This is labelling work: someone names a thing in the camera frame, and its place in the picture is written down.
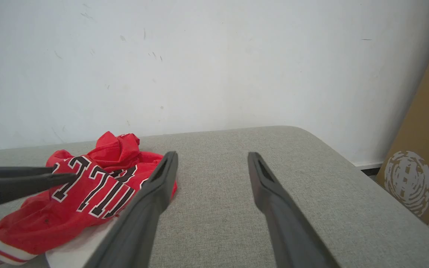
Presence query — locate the red jersey garment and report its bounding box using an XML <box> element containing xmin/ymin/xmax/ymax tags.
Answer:
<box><xmin>0</xmin><ymin>131</ymin><xmax>178</xmax><ymax>266</ymax></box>

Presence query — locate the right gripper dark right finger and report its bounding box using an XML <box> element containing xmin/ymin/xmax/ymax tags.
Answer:
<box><xmin>247</xmin><ymin>151</ymin><xmax>340</xmax><ymax>268</ymax></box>

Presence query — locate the white baseboard strip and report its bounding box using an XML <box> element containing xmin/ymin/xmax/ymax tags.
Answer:
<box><xmin>352</xmin><ymin>161</ymin><xmax>384</xmax><ymax>170</ymax></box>

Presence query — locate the brown cardboard box white print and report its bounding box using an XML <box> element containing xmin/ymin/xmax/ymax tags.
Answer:
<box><xmin>376</xmin><ymin>8</ymin><xmax>429</xmax><ymax>224</ymax></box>

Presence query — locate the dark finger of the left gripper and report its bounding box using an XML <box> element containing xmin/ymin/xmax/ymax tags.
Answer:
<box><xmin>0</xmin><ymin>173</ymin><xmax>78</xmax><ymax>211</ymax></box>
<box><xmin>0</xmin><ymin>166</ymin><xmax>57</xmax><ymax>178</ymax></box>

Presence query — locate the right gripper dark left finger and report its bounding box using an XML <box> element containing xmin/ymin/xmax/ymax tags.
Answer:
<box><xmin>84</xmin><ymin>151</ymin><xmax>179</xmax><ymax>268</ymax></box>

